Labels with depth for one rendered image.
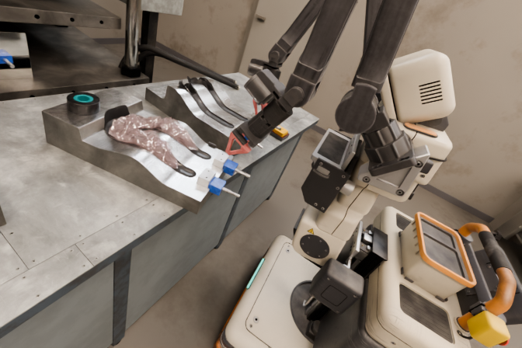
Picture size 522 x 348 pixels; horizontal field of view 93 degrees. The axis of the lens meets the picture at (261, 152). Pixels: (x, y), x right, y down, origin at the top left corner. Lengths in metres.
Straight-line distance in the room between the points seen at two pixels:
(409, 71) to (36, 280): 0.87
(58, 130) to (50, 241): 0.33
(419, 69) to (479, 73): 2.79
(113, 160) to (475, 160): 3.56
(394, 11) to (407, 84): 0.20
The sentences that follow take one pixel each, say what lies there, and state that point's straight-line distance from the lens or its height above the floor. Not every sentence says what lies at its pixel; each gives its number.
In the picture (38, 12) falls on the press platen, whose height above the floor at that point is 1.03.
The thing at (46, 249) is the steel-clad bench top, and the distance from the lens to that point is 0.71.
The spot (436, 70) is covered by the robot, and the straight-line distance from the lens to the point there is 0.67.
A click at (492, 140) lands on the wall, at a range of 3.67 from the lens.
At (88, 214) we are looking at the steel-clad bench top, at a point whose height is 0.80.
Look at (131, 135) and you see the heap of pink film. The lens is 0.84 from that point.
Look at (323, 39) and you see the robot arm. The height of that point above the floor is 1.33.
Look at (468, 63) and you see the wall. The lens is 3.41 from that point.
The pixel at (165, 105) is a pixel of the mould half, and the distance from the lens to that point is 1.15.
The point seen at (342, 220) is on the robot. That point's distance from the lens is 0.84.
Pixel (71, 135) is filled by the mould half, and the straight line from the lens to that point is 0.88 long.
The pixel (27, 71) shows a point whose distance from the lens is 1.36.
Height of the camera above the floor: 1.38
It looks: 32 degrees down
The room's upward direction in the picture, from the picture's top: 23 degrees clockwise
